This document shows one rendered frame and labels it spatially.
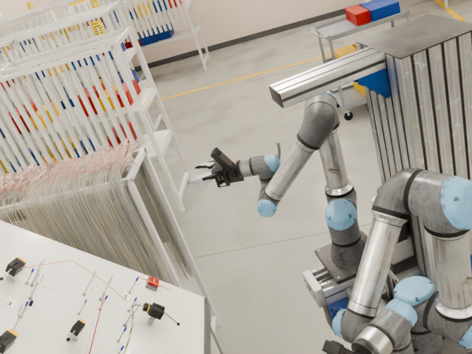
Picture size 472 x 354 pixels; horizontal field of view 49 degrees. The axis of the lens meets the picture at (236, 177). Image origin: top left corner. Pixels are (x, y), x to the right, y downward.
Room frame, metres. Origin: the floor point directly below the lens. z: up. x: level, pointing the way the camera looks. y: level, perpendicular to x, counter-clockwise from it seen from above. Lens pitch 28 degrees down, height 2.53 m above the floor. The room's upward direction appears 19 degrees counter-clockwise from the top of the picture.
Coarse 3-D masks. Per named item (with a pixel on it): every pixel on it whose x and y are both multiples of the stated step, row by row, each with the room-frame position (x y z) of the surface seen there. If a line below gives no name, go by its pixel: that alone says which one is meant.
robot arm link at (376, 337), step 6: (366, 330) 0.83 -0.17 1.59; (372, 330) 0.82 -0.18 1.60; (378, 330) 0.81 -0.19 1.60; (360, 336) 0.81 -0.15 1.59; (366, 336) 0.81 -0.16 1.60; (372, 336) 0.80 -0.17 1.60; (378, 336) 0.80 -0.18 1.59; (384, 336) 0.80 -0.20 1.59; (372, 342) 0.79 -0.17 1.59; (378, 342) 0.79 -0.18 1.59; (384, 342) 0.79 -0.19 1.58; (390, 342) 0.79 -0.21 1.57; (378, 348) 0.78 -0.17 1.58; (384, 348) 0.78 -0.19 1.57; (390, 348) 0.78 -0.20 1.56
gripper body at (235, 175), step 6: (216, 162) 1.90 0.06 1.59; (216, 168) 1.86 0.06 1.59; (222, 168) 1.84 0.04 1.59; (222, 174) 1.83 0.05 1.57; (228, 174) 1.85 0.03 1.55; (234, 174) 1.84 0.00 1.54; (240, 174) 1.81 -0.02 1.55; (216, 180) 1.86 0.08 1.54; (222, 180) 1.85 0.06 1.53; (228, 180) 1.84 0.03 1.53; (234, 180) 1.84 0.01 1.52; (240, 180) 1.83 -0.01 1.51; (222, 186) 1.84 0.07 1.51
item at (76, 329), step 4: (76, 324) 1.53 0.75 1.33; (80, 324) 1.53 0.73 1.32; (84, 324) 1.54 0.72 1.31; (72, 328) 1.52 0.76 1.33; (76, 328) 1.51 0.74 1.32; (80, 328) 1.52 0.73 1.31; (72, 332) 1.50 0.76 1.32; (76, 332) 1.51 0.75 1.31; (68, 336) 1.53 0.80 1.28; (72, 336) 1.53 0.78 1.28; (76, 336) 1.54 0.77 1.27; (68, 340) 1.47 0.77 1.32; (72, 340) 1.52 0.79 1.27; (76, 340) 1.53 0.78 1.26
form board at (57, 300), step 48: (0, 240) 1.94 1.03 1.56; (48, 240) 2.04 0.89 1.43; (0, 288) 1.68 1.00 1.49; (48, 288) 1.75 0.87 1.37; (96, 288) 1.83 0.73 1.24; (144, 288) 1.92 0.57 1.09; (48, 336) 1.51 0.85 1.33; (96, 336) 1.57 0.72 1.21; (144, 336) 1.64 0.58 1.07; (192, 336) 1.71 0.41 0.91
